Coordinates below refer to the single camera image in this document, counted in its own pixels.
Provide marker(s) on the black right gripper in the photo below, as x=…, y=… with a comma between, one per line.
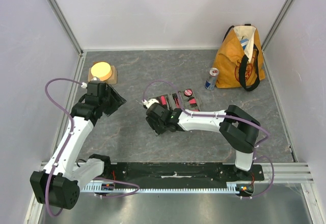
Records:
x=153, y=122

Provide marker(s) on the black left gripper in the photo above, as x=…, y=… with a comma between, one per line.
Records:
x=117, y=101

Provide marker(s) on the pink utility knife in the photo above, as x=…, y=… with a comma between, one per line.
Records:
x=176, y=100

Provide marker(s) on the grey plastic tool case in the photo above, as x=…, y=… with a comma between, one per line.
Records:
x=185, y=98

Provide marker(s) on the hex keys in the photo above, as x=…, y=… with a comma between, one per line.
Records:
x=193, y=104

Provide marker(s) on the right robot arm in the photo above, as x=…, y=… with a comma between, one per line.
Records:
x=238, y=128

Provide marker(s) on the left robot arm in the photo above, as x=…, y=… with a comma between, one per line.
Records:
x=59, y=183

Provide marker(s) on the yellow round sponge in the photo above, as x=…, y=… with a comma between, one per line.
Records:
x=101, y=70

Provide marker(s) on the energy drink can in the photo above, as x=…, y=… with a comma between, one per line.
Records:
x=212, y=78

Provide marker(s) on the yellow tote bag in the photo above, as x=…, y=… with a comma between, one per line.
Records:
x=240, y=59

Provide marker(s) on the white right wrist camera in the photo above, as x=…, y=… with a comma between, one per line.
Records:
x=147, y=103

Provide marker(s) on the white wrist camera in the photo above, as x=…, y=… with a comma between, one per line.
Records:
x=147, y=103
x=84, y=85

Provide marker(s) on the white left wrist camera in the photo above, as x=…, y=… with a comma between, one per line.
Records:
x=84, y=85

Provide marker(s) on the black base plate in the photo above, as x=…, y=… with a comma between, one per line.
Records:
x=127, y=171

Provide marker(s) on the grey cable duct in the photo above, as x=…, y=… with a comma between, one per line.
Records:
x=109, y=187

